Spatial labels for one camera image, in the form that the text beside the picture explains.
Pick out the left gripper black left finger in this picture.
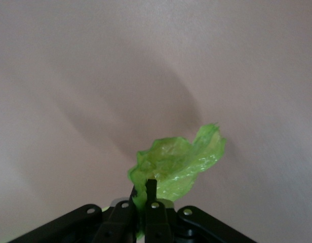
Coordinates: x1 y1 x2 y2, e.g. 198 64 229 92
5 186 137 243

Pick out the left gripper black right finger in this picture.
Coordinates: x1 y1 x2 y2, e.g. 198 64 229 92
144 178 258 243

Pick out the green lettuce leaf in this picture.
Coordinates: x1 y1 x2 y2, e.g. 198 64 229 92
127 122 228 240

